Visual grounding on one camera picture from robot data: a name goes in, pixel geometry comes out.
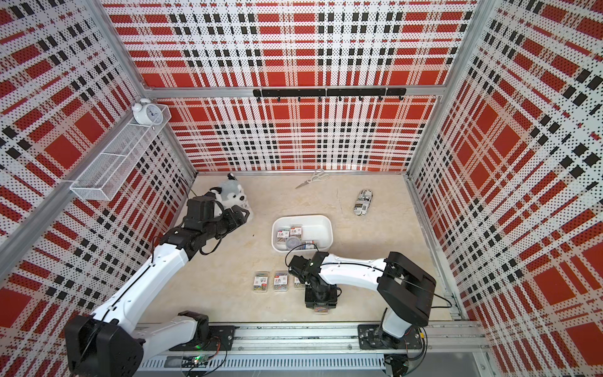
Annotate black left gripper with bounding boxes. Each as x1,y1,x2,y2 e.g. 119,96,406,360
203,205,250,240

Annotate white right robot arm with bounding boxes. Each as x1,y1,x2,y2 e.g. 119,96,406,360
286,251,437,339

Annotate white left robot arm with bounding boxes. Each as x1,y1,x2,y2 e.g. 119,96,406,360
64,191,251,376

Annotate white plastic storage box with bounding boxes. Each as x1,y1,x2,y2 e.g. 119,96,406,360
271,215,334,253

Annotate grey white husky plush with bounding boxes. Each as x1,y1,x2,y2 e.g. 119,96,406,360
210,173,254,221

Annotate round clear clip tub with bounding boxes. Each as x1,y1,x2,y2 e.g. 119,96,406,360
285,236,302,251

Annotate white alarm clock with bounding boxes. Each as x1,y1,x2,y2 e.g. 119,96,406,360
131,98,163,126

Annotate white wire mesh shelf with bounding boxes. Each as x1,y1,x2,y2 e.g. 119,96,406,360
70,103,171,201

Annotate white handled scissors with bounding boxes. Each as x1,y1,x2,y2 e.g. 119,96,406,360
296,169,330,189

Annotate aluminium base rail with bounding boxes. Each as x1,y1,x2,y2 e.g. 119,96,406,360
137,321,500,376

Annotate black hook rail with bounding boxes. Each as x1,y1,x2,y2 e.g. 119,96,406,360
252,87,408,100

